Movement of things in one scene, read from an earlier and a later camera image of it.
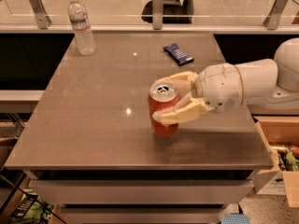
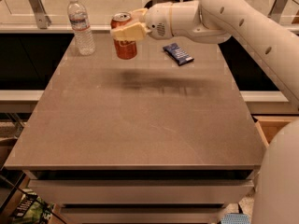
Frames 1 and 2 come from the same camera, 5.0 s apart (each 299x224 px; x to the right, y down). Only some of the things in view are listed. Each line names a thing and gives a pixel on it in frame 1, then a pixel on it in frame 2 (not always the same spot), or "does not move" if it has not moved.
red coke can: (163, 96) -> (124, 49)
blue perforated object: (235, 218) does not move
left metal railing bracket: (42, 18) does not move
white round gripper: (220, 86) -> (158, 20)
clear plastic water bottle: (80, 23) does not move
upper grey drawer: (141, 191) does not move
